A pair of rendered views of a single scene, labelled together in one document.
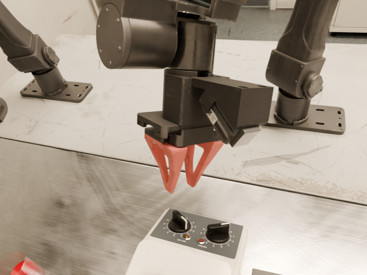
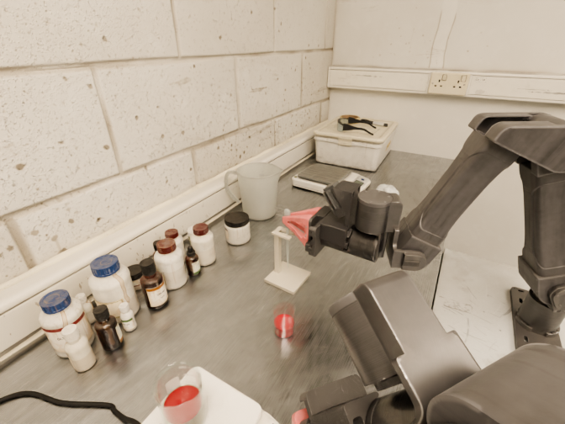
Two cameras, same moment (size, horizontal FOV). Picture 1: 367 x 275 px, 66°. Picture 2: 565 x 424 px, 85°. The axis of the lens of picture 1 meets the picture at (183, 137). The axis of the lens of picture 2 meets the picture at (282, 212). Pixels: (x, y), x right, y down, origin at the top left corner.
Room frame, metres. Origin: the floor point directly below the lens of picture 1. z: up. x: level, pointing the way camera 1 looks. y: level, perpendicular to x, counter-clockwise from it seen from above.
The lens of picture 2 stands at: (0.20, -0.14, 1.39)
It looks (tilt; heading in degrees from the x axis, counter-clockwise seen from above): 29 degrees down; 94
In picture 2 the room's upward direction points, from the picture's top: straight up
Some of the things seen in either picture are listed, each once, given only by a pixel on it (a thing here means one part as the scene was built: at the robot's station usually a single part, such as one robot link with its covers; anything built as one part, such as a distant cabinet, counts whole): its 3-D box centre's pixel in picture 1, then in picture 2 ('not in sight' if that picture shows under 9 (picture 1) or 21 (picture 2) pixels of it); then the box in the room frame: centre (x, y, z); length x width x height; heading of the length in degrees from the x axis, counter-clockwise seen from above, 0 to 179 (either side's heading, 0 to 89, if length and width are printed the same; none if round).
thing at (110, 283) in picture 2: not in sight; (113, 287); (-0.16, 0.30, 0.96); 0.07 x 0.07 x 0.13
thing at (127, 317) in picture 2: not in sight; (127, 316); (-0.12, 0.26, 0.93); 0.02 x 0.02 x 0.06
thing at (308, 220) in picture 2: not in sight; (304, 222); (0.21, 0.41, 1.06); 0.09 x 0.07 x 0.07; 151
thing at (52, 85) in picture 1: (49, 79); (541, 311); (0.67, 0.31, 0.94); 0.20 x 0.07 x 0.08; 64
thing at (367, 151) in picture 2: not in sight; (356, 141); (0.45, 1.32, 0.97); 0.37 x 0.31 x 0.14; 66
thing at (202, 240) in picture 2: not in sight; (203, 243); (-0.04, 0.48, 0.95); 0.06 x 0.06 x 0.10
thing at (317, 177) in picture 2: not in sight; (331, 180); (0.32, 0.96, 0.92); 0.26 x 0.19 x 0.05; 150
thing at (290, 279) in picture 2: not in sight; (287, 256); (0.18, 0.42, 0.96); 0.08 x 0.08 x 0.13; 61
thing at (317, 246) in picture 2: not in sight; (335, 234); (0.27, 0.37, 1.06); 0.10 x 0.07 x 0.07; 61
